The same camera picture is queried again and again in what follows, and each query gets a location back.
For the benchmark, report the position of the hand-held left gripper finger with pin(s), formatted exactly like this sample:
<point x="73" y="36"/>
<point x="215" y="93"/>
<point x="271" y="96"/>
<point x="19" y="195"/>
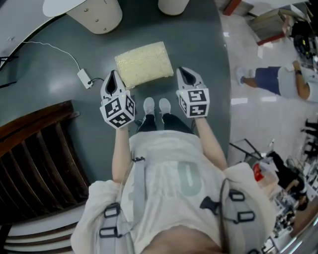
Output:
<point x="103" y="85"/>
<point x="120" y="84"/>

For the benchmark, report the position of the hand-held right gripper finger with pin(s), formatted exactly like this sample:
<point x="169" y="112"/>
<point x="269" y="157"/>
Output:
<point x="198" y="80"/>
<point x="179" y="80"/>

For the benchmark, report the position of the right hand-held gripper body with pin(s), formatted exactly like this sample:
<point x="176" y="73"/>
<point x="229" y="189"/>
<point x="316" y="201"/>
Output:
<point x="195" y="104"/>

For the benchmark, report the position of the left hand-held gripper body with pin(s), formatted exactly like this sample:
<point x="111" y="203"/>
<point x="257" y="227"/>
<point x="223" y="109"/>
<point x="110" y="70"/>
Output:
<point x="116" y="109"/>

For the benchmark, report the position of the cream fuzzy stool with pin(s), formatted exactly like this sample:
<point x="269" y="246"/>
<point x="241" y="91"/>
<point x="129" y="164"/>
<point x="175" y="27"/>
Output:
<point x="144" y="64"/>

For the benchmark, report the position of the person's right forearm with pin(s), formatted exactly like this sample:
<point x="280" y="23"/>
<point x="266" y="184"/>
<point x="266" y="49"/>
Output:
<point x="211" y="146"/>

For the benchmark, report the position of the person's left forearm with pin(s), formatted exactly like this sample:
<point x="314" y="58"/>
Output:
<point x="121" y="153"/>

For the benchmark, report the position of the white power strip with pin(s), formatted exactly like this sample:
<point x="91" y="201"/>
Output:
<point x="85" y="79"/>

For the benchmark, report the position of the person's right black trouser leg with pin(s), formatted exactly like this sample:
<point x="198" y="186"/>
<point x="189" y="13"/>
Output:
<point x="176" y="124"/>

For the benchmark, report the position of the person's black trouser leg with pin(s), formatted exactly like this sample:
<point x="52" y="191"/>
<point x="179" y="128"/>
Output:
<point x="147" y="124"/>
<point x="176" y="124"/>

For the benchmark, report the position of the person's right grey shoe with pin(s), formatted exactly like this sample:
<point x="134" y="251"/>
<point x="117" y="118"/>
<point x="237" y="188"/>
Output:
<point x="164" y="105"/>

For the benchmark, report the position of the person's grey shoe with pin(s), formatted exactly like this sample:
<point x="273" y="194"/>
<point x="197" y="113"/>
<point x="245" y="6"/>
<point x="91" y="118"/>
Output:
<point x="149" y="105"/>
<point x="164" y="105"/>

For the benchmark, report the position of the person's left grey shoe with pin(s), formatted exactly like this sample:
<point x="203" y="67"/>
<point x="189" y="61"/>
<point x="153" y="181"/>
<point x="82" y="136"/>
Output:
<point x="149" y="105"/>

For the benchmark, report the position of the person's left black trouser leg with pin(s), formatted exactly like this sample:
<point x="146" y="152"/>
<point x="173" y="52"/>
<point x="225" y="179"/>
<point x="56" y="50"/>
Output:
<point x="147" y="124"/>

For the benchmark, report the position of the person's white shirt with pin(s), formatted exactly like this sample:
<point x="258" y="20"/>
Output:
<point x="169" y="163"/>

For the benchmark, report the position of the white paper sheet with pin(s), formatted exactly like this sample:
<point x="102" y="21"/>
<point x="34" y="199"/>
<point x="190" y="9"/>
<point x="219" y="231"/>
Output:
<point x="260" y="51"/>

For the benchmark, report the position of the red metal beam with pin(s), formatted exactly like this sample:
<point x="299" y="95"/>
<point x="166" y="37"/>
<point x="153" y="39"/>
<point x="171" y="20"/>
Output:
<point x="270" y="39"/>

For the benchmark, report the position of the cardboard box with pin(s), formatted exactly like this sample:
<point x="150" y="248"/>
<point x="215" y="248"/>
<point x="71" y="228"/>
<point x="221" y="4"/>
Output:
<point x="269" y="23"/>

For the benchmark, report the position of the red packet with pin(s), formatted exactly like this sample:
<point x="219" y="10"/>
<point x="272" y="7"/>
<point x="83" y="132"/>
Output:
<point x="258" y="172"/>

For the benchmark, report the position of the black metal stand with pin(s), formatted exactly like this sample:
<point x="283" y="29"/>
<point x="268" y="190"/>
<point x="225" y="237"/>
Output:
<point x="7" y="72"/>

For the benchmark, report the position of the black bag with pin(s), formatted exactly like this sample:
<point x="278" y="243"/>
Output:
<point x="304" y="37"/>

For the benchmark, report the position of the black metal rack frame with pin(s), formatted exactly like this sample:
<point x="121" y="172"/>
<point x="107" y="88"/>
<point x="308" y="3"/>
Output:
<point x="248" y="151"/>

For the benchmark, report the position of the dark wooden slatted frame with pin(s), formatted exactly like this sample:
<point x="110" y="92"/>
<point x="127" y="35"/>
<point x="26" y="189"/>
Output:
<point x="37" y="153"/>

